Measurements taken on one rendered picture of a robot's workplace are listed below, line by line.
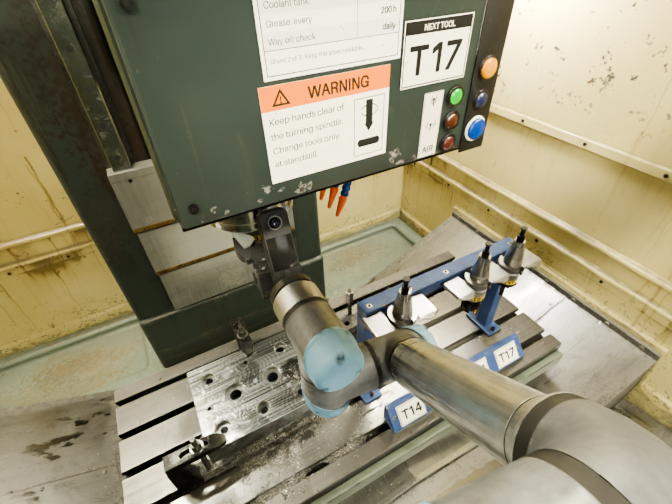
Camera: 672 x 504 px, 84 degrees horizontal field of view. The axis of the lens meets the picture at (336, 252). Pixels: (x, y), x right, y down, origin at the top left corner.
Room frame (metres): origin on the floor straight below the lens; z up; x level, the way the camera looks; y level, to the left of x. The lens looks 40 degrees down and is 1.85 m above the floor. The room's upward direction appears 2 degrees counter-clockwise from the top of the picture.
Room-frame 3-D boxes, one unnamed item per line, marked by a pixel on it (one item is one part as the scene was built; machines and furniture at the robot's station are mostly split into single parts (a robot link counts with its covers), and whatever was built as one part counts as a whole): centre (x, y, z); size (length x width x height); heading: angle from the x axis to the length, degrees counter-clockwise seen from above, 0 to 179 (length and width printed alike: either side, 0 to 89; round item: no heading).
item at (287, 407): (0.52, 0.22, 0.96); 0.29 x 0.23 x 0.05; 117
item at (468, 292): (0.60, -0.28, 1.21); 0.07 x 0.05 x 0.01; 27
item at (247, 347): (0.66, 0.27, 0.97); 0.13 x 0.03 x 0.15; 27
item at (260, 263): (0.46, 0.09, 1.42); 0.12 x 0.08 x 0.09; 27
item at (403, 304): (0.53, -0.14, 1.26); 0.04 x 0.04 x 0.07
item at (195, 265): (0.97, 0.35, 1.16); 0.48 x 0.05 x 0.51; 117
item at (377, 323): (0.50, -0.09, 1.21); 0.07 x 0.05 x 0.01; 27
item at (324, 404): (0.32, 0.01, 1.32); 0.11 x 0.08 x 0.11; 110
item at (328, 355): (0.31, 0.02, 1.42); 0.11 x 0.08 x 0.09; 27
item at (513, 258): (0.68, -0.43, 1.26); 0.04 x 0.04 x 0.07
